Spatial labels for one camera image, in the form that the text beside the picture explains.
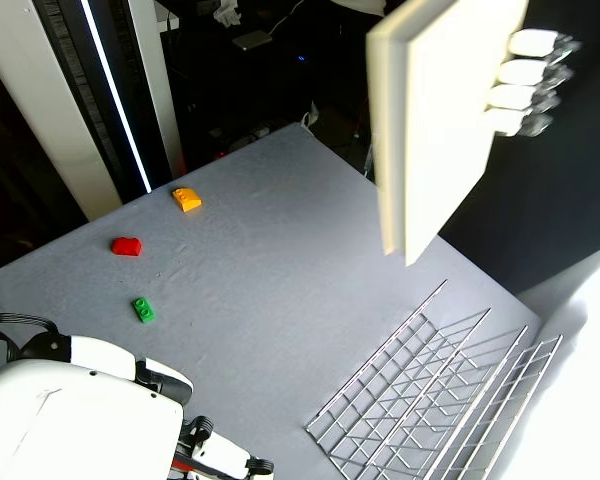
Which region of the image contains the silver wire file rack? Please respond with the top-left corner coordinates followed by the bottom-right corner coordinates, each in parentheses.
top-left (304, 278), bottom-right (565, 480)

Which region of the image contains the grey table cloth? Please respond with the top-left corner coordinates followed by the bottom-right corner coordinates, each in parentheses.
top-left (0, 122), bottom-right (544, 480)

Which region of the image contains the white frame post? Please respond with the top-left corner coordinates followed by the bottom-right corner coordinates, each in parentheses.
top-left (0, 0), bottom-right (186, 222)

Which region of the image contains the beige paperback book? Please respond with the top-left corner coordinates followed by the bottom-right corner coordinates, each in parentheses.
top-left (364, 0), bottom-right (531, 268)

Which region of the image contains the orange toy brick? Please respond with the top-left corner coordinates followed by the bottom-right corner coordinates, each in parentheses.
top-left (171, 186), bottom-right (204, 214)

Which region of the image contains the black curtain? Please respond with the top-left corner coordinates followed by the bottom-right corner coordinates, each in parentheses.
top-left (437, 0), bottom-right (600, 296)

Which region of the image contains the crumpled white paper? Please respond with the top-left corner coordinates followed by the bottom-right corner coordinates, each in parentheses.
top-left (213, 0), bottom-right (244, 28)

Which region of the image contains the green toy brick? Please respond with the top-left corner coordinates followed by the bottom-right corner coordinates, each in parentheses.
top-left (131, 296), bottom-right (158, 325)

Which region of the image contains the silver flat box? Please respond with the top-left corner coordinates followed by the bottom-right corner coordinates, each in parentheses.
top-left (231, 29), bottom-right (274, 52)

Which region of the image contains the red toy brick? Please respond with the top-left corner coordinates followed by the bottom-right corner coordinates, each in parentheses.
top-left (111, 236), bottom-right (144, 258)

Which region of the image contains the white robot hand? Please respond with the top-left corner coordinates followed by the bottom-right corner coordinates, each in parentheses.
top-left (482, 28), bottom-right (584, 139)
top-left (0, 312), bottom-right (276, 480)

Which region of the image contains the thin white cable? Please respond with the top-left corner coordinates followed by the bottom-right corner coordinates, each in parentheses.
top-left (267, 0), bottom-right (309, 36)

